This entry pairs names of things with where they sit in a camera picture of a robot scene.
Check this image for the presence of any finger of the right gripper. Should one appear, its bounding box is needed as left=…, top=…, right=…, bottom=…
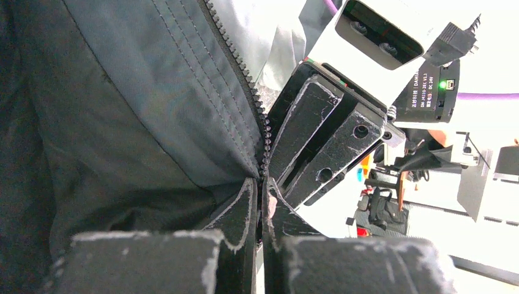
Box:
left=284, top=110, right=385, bottom=208
left=269, top=75, right=344, bottom=183

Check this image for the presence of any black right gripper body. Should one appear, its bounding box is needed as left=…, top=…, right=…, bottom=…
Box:
left=267, top=61, right=406, bottom=201

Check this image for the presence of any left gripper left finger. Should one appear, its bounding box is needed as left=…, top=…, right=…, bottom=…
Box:
left=44, top=178, right=258, bottom=293

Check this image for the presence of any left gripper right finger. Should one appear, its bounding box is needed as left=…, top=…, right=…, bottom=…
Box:
left=263, top=178, right=457, bottom=293

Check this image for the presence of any grey gradient hooded jacket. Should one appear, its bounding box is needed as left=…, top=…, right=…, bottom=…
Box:
left=1, top=1, right=323, bottom=293

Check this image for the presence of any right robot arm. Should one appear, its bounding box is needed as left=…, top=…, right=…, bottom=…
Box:
left=262, top=58, right=460, bottom=208

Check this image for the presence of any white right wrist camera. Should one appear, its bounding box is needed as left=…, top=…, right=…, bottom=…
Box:
left=307, top=0, right=480, bottom=107

